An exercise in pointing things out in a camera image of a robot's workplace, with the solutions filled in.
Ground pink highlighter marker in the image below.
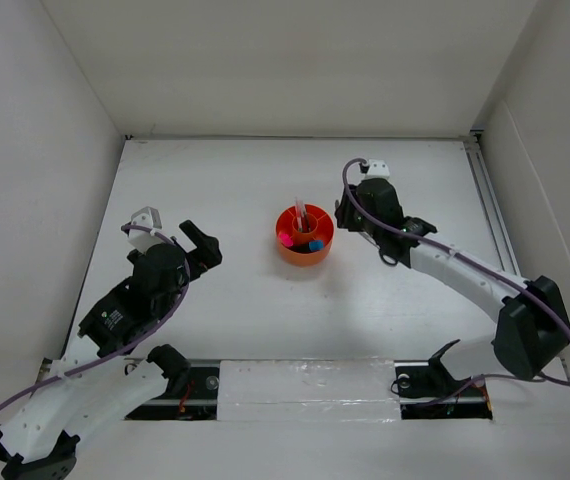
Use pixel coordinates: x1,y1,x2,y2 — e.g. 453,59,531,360
277,232,294,248

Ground orange round desk organizer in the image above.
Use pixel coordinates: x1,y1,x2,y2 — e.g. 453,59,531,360
275,204,335,267

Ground aluminium rail right side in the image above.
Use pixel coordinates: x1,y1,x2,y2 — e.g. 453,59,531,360
463,131,521,275

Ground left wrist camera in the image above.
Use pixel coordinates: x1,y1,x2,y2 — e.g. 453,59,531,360
127,206,162,254

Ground blue highlighter marker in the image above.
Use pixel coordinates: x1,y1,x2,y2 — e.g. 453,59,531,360
308,240,324,252

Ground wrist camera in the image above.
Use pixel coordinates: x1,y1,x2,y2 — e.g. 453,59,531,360
127,206,162,254
359,159,390,180

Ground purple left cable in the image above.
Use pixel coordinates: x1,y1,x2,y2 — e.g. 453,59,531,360
0,223,192,441

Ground pink gel pen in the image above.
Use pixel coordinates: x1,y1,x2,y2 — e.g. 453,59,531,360
295,198,305,233

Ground black handled scissors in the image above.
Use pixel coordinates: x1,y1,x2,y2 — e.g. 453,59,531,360
379,252,398,267

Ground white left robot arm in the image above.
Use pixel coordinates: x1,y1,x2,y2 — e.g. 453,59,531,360
0,220,223,479

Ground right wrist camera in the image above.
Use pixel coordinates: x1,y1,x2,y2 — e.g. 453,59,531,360
359,159,390,180

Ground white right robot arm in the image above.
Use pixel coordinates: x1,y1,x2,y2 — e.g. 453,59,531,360
335,177,570,406

